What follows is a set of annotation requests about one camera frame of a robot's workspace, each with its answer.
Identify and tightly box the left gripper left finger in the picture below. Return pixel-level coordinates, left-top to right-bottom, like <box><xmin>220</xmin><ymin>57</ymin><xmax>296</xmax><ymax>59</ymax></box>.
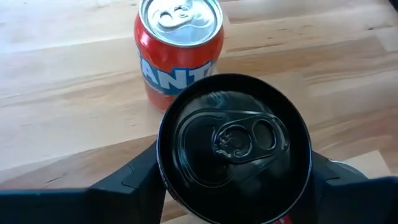
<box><xmin>0</xmin><ymin>141</ymin><xmax>168</xmax><ymax>224</ymax></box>

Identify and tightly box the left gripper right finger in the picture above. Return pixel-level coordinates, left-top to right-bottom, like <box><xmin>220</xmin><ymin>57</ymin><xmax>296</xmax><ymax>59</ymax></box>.
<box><xmin>290</xmin><ymin>151</ymin><xmax>398</xmax><ymax>224</ymax></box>

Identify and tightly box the white Celsius can orange print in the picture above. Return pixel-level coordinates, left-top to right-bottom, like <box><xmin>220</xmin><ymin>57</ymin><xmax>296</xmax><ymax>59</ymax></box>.
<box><xmin>155</xmin><ymin>73</ymin><xmax>313</xmax><ymax>224</ymax></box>

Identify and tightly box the red Fanta can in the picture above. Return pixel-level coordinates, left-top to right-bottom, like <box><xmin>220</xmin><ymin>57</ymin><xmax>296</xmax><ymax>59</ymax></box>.
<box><xmin>133</xmin><ymin>0</ymin><xmax>225</xmax><ymax>113</ymax></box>

